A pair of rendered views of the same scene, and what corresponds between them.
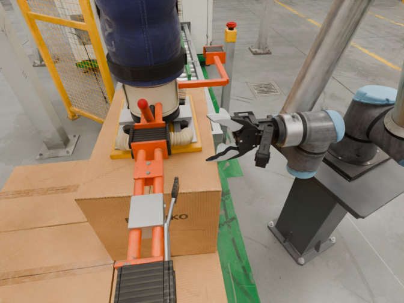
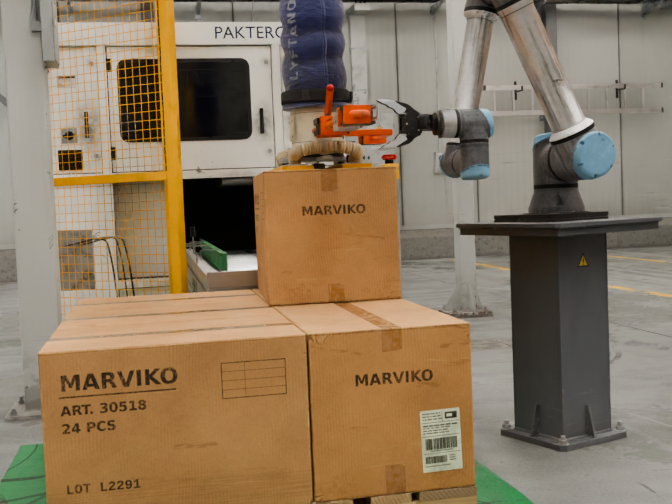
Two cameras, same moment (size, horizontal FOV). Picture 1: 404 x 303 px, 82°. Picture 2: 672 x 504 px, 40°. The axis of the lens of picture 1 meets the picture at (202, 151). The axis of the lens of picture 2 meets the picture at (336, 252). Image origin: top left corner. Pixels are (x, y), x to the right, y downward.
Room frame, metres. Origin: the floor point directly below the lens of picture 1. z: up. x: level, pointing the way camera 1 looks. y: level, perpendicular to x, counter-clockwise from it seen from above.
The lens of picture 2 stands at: (-2.34, 0.30, 0.85)
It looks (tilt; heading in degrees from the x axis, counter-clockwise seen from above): 3 degrees down; 357
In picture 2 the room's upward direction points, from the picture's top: 2 degrees counter-clockwise
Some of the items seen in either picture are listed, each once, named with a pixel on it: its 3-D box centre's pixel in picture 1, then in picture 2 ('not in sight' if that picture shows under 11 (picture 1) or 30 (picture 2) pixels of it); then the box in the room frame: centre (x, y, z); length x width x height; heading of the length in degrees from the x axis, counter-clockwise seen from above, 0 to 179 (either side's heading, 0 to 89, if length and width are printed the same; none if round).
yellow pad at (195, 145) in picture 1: (183, 116); (346, 164); (0.72, 0.07, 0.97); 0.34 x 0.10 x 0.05; 8
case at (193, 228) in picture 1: (162, 165); (320, 232); (0.68, 0.17, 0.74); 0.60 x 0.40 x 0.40; 4
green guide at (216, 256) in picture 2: not in sight; (204, 253); (2.51, 0.70, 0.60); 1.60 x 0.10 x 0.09; 8
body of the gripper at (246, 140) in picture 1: (255, 130); (419, 124); (0.50, -0.14, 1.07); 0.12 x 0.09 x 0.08; 98
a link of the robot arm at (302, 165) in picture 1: (303, 155); (473, 160); (0.52, -0.32, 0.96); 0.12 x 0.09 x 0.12; 13
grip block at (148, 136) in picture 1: (150, 140); (331, 126); (0.46, 0.13, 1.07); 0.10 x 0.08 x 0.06; 98
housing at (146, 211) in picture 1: (148, 215); (345, 122); (0.24, 0.10, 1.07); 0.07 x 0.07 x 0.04; 8
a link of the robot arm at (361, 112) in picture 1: (372, 111); (556, 158); (0.76, -0.65, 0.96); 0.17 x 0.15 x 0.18; 13
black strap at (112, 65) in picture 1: (148, 58); (316, 98); (0.70, 0.16, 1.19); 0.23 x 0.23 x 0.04
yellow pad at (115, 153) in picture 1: (130, 121); (289, 166); (0.69, 0.26, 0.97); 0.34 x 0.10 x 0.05; 8
